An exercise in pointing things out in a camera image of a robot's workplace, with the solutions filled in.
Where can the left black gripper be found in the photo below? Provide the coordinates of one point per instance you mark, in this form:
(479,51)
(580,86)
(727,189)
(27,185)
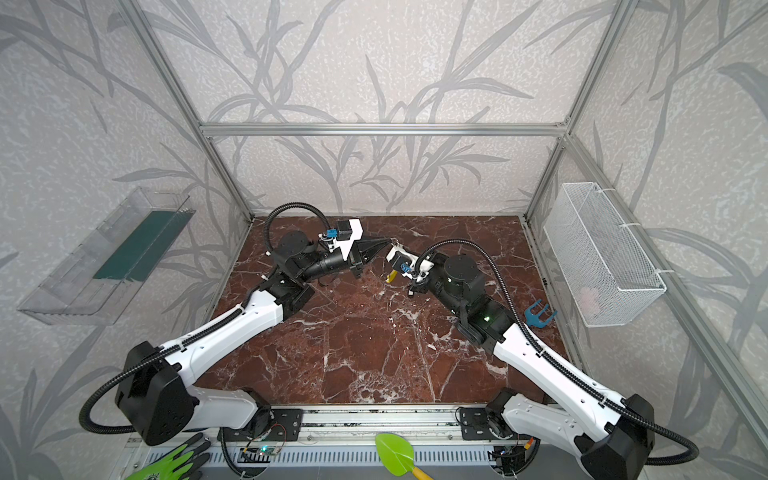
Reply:
(354,257)

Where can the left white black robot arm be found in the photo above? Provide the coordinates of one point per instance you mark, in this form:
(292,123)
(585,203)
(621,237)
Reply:
(160,397)

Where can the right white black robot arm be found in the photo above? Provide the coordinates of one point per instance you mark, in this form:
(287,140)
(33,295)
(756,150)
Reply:
(579,422)

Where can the blue toy rake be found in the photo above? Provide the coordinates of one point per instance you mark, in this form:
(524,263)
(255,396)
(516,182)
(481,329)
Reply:
(539,315)

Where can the pink object in basket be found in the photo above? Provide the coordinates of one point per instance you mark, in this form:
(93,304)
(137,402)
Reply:
(589,302)

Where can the green toy shovel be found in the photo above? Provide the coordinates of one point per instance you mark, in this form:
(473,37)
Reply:
(397,456)

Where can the green black work glove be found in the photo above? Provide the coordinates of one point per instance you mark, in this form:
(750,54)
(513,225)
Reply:
(184,462)

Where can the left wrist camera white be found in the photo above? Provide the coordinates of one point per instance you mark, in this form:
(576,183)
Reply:
(343,236)

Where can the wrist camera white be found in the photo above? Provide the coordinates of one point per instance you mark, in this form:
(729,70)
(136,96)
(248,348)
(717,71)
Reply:
(343,236)
(404,263)

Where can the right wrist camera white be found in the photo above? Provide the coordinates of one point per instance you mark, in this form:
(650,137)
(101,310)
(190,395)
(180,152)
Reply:
(404,263)

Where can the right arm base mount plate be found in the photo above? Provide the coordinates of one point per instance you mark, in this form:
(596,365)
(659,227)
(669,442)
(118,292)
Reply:
(474,426)

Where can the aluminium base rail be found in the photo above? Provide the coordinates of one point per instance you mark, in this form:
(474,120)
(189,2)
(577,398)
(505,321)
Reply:
(344,436)

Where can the white wire mesh basket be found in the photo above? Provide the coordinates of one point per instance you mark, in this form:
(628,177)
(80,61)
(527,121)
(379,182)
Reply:
(595,247)

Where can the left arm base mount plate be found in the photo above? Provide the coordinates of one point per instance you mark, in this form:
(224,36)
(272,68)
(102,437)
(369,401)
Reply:
(280,425)

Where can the clear plastic wall tray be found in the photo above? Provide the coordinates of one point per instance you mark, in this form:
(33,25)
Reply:
(97,281)

